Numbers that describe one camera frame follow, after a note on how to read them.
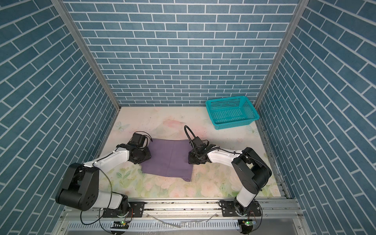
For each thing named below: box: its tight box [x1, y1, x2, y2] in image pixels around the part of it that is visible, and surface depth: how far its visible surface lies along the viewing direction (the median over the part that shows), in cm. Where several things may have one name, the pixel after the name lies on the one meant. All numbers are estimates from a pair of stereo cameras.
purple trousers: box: [140, 138, 194, 182], surface depth 89 cm
